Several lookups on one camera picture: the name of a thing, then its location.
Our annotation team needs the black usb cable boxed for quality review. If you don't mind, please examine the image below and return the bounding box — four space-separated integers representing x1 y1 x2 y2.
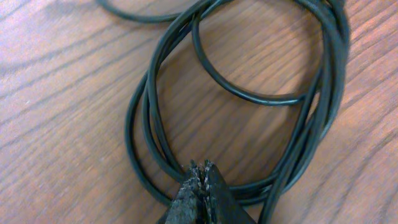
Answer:
95 0 351 224

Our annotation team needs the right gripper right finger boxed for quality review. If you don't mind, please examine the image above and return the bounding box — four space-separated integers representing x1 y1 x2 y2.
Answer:
204 160 256 224

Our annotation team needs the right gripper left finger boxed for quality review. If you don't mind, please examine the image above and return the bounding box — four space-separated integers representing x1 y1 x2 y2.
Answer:
157 161 205 224

